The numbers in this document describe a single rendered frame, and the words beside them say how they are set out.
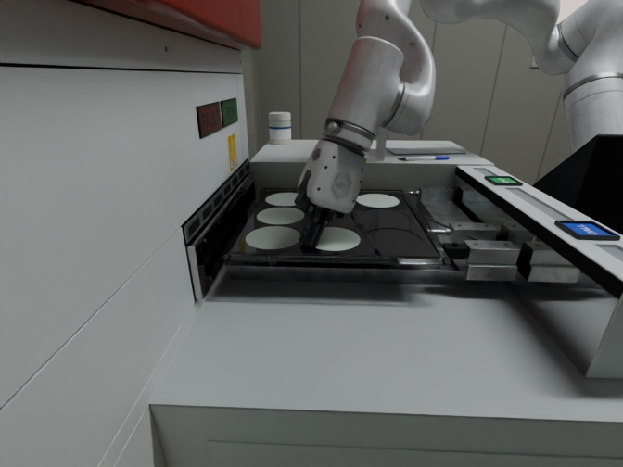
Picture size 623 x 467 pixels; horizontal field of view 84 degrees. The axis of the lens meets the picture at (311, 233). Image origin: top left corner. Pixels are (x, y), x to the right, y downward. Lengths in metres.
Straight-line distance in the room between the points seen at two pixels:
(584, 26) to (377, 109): 0.68
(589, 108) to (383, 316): 0.68
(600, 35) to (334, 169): 0.74
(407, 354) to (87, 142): 0.44
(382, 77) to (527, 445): 0.51
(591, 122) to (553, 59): 0.24
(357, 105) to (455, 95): 1.96
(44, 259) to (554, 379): 0.55
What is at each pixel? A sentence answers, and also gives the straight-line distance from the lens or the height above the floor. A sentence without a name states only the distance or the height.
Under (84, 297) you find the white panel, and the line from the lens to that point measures 0.35.
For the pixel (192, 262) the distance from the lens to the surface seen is 0.54.
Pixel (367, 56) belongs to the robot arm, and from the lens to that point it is 0.58.
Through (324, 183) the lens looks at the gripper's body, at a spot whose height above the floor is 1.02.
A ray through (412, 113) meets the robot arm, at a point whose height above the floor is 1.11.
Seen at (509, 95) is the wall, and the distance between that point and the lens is 2.61.
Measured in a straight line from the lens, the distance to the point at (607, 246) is 0.61.
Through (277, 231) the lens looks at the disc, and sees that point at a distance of 0.66.
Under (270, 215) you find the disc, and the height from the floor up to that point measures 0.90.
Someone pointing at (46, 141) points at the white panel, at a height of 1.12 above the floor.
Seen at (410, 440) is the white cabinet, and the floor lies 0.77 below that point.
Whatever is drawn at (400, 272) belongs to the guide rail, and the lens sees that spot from 0.65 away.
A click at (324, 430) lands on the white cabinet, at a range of 0.47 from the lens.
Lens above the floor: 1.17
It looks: 24 degrees down
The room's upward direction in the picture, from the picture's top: straight up
